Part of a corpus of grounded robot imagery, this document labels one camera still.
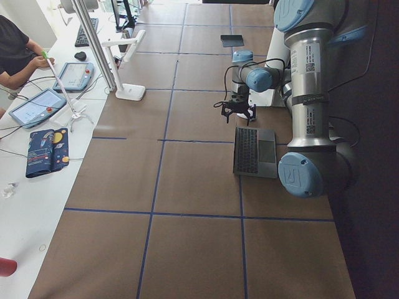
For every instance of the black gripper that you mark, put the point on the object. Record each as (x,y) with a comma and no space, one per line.
(243,94)

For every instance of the grey laptop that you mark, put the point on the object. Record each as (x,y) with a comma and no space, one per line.
(255,152)

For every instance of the black mouse pad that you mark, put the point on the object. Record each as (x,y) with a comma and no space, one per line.
(232,40)

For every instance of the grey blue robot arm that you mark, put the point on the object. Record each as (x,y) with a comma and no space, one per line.
(316,46)

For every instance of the black desk mouse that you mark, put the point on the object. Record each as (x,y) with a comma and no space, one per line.
(81,56)

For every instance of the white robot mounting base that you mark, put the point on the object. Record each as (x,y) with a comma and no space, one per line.
(273,74)

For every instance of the black monitor stand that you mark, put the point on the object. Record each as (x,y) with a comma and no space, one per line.
(123,15)

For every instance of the far blue teach pendant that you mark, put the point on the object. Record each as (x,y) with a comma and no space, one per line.
(76,76)

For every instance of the blue teach pendant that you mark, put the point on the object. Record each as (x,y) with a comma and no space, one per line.
(76,76)
(38,109)

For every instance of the near blue teach pendant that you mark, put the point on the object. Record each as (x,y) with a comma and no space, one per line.
(38,109)

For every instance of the dark blue space pouch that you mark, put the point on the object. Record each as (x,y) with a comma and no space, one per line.
(48,152)

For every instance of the person in black shirt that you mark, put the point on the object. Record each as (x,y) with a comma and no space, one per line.
(20,56)

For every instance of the crumpled clear plastic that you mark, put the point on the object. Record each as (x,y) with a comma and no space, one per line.
(9,190)

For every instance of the red cylinder object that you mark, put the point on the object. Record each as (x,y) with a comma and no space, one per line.
(7,267)

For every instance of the aluminium frame post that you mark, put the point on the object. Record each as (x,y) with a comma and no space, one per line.
(80,9)

